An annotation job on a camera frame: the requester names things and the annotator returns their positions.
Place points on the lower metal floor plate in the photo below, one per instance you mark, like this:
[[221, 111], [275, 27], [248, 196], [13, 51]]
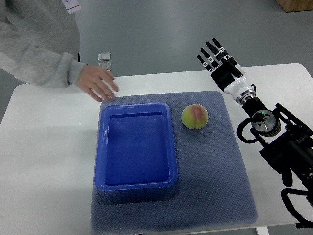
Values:
[[105, 65]]

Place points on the green red peach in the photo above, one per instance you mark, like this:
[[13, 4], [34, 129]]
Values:
[[194, 116]]

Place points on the grey sweater forearm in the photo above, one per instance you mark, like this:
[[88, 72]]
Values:
[[41, 52]]

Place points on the white name badge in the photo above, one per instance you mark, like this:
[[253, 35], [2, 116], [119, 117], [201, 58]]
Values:
[[71, 6]]

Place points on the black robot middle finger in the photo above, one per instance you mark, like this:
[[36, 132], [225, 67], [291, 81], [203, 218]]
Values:
[[212, 49]]

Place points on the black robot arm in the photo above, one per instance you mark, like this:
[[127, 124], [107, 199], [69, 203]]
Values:
[[287, 142]]

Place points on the person's bare hand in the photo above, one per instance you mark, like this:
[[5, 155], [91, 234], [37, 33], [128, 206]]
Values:
[[97, 82]]

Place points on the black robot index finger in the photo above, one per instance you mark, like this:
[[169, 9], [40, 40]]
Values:
[[219, 50]]

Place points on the upper metal floor plate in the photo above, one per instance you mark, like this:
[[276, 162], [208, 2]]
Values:
[[104, 56]]

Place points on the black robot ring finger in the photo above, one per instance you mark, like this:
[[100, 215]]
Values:
[[209, 58]]

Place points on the blue plastic tray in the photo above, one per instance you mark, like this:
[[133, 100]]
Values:
[[136, 148]]

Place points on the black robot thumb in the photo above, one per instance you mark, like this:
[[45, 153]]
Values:
[[231, 63]]

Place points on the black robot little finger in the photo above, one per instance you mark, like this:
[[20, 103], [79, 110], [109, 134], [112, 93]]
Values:
[[205, 64]]

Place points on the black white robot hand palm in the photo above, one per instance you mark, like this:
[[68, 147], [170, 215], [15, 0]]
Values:
[[238, 88]]

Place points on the metal floor plate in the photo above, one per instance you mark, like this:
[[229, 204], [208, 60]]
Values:
[[104, 56], [105, 65]]

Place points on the blue-grey textured mat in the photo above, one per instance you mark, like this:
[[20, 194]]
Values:
[[212, 188]]

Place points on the brown wooden box corner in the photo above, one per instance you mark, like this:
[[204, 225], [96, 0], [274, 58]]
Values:
[[296, 5]]

